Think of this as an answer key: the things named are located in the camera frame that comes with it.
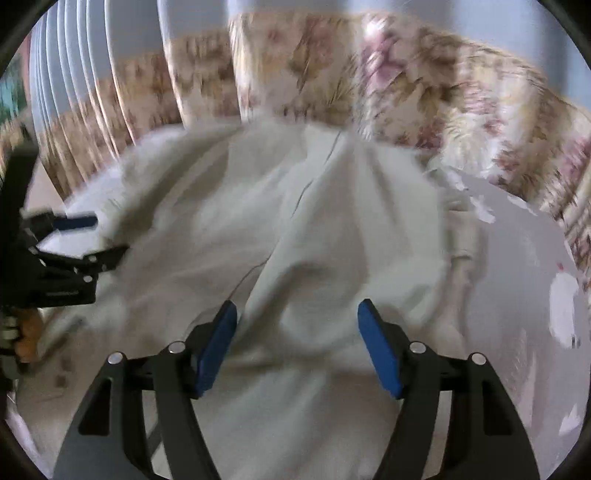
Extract blue curtain with floral hem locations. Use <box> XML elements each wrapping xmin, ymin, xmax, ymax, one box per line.
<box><xmin>0</xmin><ymin>0</ymin><xmax>591</xmax><ymax>296</ymax></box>

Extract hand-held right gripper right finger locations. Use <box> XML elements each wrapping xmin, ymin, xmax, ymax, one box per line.
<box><xmin>357</xmin><ymin>298</ymin><xmax>541</xmax><ymax>480</ymax></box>

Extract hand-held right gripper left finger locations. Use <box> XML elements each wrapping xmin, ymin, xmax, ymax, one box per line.
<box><xmin>55</xmin><ymin>299</ymin><xmax>239</xmax><ymax>480</ymax></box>

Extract person's left hand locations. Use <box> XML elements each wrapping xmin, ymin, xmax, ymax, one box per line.
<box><xmin>15</xmin><ymin>308</ymin><xmax>43</xmax><ymax>364</ymax></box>

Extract light green pants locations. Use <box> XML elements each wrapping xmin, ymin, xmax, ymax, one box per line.
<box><xmin>9</xmin><ymin>119</ymin><xmax>486</xmax><ymax>480</ymax></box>

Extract grey printed bedsheet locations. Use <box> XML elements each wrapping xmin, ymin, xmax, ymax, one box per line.
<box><xmin>431</xmin><ymin>165</ymin><xmax>588</xmax><ymax>464</ymax></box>

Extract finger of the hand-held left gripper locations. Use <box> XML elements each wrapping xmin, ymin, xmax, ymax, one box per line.
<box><xmin>25</xmin><ymin>210</ymin><xmax>99</xmax><ymax>237</ymax></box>
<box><xmin>30</xmin><ymin>244</ymin><xmax>130</xmax><ymax>283</ymax></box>

